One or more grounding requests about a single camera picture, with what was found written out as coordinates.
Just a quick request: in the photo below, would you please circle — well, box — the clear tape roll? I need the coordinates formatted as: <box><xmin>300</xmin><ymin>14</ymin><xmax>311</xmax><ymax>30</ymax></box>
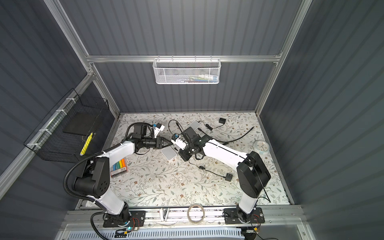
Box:
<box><xmin>187</xmin><ymin>204</ymin><xmax>206</xmax><ymax>225</ymax></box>

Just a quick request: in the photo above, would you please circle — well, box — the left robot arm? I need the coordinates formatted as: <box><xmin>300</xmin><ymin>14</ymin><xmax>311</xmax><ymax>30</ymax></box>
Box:
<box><xmin>63</xmin><ymin>122</ymin><xmax>172</xmax><ymax>223</ymax></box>

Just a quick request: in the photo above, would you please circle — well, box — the pack of coloured markers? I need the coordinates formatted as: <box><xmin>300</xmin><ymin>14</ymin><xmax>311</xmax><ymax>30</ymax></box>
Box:
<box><xmin>110</xmin><ymin>159</ymin><xmax>128</xmax><ymax>178</ymax></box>

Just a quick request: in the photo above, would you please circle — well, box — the white network switch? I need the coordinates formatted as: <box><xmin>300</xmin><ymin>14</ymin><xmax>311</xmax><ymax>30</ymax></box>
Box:
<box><xmin>189</xmin><ymin>121</ymin><xmax>201</xmax><ymax>131</ymax></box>
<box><xmin>161</xmin><ymin>147</ymin><xmax>178</xmax><ymax>161</ymax></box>

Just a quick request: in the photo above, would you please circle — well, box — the long black ethernet cable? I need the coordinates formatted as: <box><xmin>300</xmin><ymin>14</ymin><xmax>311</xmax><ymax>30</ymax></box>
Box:
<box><xmin>197</xmin><ymin>125</ymin><xmax>256</xmax><ymax>144</ymax></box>

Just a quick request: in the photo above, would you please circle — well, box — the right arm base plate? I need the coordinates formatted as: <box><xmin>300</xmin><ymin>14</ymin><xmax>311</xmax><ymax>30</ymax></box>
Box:
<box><xmin>223</xmin><ymin>208</ymin><xmax>265</xmax><ymax>225</ymax></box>

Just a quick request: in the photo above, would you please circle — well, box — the white wire mesh basket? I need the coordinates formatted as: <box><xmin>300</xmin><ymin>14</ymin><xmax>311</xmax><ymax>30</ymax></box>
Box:
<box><xmin>153</xmin><ymin>59</ymin><xmax>222</xmax><ymax>85</ymax></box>

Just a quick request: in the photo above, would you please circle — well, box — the black wire basket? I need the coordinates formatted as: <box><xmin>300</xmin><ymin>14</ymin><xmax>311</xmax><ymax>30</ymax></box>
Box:
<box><xmin>24</xmin><ymin>90</ymin><xmax>114</xmax><ymax>163</ymax></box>

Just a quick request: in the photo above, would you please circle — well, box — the yellow striped marker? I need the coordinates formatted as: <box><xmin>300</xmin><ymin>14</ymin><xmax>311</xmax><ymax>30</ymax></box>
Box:
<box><xmin>80</xmin><ymin>133</ymin><xmax>94</xmax><ymax>156</ymax></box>

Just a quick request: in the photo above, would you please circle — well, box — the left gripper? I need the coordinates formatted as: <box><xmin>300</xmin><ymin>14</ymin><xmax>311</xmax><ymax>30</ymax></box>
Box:
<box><xmin>141</xmin><ymin>136</ymin><xmax>173</xmax><ymax>149</ymax></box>

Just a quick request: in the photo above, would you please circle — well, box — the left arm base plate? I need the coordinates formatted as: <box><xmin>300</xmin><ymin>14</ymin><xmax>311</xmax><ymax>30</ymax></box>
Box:
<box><xmin>103</xmin><ymin>211</ymin><xmax>146</xmax><ymax>228</ymax></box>

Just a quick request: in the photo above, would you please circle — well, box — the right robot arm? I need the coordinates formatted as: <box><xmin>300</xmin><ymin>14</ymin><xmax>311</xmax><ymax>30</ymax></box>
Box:
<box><xmin>172</xmin><ymin>132</ymin><xmax>271</xmax><ymax>223</ymax></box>

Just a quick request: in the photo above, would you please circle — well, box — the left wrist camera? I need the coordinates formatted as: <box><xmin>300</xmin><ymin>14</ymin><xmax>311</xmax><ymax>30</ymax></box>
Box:
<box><xmin>153</xmin><ymin>123</ymin><xmax>165</xmax><ymax>138</ymax></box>

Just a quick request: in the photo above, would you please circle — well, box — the black foam pad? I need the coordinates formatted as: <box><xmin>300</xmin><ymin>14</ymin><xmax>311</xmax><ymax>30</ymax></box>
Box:
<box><xmin>63</xmin><ymin>113</ymin><xmax>100</xmax><ymax>137</ymax></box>

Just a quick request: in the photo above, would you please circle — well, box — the white round timer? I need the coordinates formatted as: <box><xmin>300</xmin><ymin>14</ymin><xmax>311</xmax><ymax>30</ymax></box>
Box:
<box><xmin>253</xmin><ymin>140</ymin><xmax>270</xmax><ymax>155</ymax></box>

